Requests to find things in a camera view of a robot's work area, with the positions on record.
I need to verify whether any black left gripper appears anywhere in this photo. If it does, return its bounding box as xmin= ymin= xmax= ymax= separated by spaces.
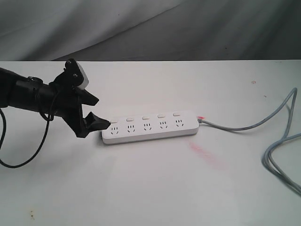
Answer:
xmin=50 ymin=72 xmax=111 ymax=138

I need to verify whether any white five-outlet power strip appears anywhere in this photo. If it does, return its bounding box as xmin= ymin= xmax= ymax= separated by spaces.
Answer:
xmin=101 ymin=110 xmax=199 ymax=145

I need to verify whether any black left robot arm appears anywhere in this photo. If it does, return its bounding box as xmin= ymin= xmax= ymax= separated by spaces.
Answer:
xmin=0 ymin=65 xmax=111 ymax=138

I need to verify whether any grey backdrop cloth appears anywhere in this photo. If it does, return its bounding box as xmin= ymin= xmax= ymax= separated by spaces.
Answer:
xmin=0 ymin=0 xmax=301 ymax=61

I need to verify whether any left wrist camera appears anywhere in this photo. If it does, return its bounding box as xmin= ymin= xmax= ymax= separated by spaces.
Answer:
xmin=65 ymin=58 xmax=89 ymax=90

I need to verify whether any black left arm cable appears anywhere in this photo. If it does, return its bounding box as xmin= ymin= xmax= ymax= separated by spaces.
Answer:
xmin=0 ymin=77 xmax=78 ymax=169

